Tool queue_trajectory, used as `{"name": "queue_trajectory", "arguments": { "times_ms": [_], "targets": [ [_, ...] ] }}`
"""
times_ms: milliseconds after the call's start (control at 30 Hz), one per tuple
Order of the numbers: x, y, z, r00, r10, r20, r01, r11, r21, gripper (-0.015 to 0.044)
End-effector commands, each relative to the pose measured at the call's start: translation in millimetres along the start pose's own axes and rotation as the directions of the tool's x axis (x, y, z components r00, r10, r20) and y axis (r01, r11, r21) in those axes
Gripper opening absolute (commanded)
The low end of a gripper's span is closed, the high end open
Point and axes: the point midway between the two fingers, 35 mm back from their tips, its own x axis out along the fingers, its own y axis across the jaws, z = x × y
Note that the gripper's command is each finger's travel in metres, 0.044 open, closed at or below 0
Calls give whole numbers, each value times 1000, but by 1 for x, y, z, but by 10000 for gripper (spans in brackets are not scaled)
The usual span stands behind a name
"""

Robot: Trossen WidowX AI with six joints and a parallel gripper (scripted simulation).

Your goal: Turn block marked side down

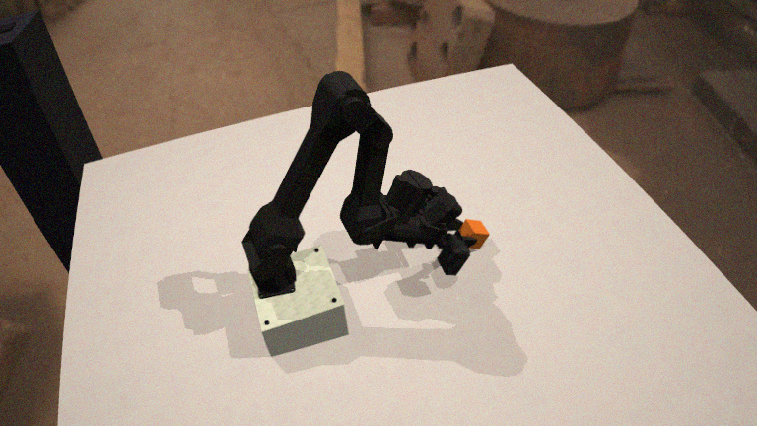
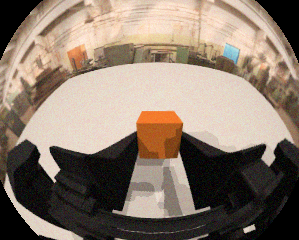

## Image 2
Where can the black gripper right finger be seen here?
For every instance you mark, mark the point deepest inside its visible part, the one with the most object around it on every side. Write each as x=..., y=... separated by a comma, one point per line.
x=209, y=169

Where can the orange block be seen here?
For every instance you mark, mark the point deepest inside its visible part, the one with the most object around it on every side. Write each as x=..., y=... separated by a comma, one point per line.
x=158, y=134

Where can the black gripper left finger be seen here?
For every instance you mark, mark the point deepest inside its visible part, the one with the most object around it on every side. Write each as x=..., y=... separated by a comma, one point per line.
x=110, y=170

